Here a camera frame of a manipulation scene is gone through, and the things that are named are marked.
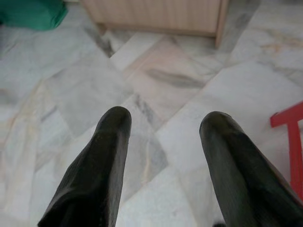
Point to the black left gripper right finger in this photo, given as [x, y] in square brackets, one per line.
[241, 179]

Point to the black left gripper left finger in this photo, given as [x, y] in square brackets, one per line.
[99, 170]

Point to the red plastic stool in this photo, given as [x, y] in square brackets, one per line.
[296, 146]

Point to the light wooden cabinet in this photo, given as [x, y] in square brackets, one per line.
[156, 14]

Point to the green cloth bag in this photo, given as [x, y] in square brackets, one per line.
[30, 11]

